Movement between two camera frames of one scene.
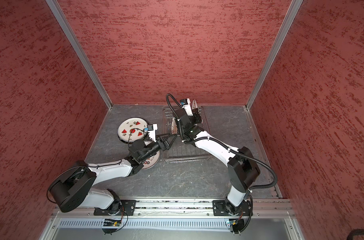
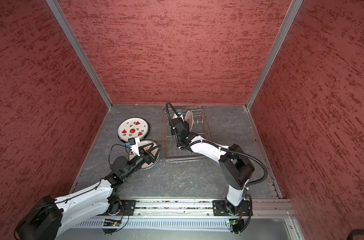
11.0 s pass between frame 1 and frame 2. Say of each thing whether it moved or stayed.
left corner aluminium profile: stayed
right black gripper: moved
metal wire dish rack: stayed
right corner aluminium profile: stayed
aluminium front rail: stayed
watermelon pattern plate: stayed
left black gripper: moved
